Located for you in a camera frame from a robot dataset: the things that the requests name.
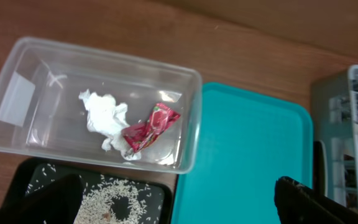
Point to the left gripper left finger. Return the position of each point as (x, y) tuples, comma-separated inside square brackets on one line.
[(59, 202)]

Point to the white napkin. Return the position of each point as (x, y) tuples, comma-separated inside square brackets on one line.
[(106, 117)]

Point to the grey dishwasher rack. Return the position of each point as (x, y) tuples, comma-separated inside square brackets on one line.
[(334, 110)]

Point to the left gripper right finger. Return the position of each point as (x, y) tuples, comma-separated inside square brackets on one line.
[(299, 204)]

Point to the teal serving tray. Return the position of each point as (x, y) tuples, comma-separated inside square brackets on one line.
[(247, 142)]

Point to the clear plastic storage bin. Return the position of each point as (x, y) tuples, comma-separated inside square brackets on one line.
[(42, 115)]

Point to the black plastic tray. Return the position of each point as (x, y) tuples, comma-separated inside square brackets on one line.
[(26, 169)]

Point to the red foil snack wrapper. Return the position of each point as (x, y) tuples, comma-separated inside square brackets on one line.
[(142, 135)]

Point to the rice and food scraps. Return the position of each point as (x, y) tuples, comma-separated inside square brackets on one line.
[(106, 198)]

